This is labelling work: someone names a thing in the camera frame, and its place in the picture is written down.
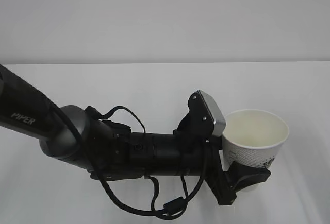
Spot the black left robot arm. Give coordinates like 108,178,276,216
1,67,271,205

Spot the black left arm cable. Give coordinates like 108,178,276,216
48,105,209,216

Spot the white paper cup green print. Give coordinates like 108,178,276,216
222,109,289,169

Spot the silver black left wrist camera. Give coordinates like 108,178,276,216
177,90,226,139

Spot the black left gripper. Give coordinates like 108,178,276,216
175,130,271,205

